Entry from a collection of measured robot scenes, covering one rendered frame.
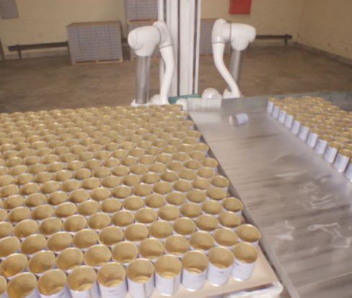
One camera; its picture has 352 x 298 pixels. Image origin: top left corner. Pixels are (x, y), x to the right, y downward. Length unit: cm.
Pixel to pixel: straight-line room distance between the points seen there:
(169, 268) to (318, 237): 50
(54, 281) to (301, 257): 69
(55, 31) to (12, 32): 133
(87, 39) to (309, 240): 747
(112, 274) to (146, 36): 143
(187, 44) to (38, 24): 783
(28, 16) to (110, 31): 309
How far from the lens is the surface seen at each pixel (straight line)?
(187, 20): 232
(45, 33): 978
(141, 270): 75
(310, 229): 99
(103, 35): 783
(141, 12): 783
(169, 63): 191
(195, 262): 76
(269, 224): 95
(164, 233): 82
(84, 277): 75
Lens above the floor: 175
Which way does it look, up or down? 32 degrees down
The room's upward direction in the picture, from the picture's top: straight up
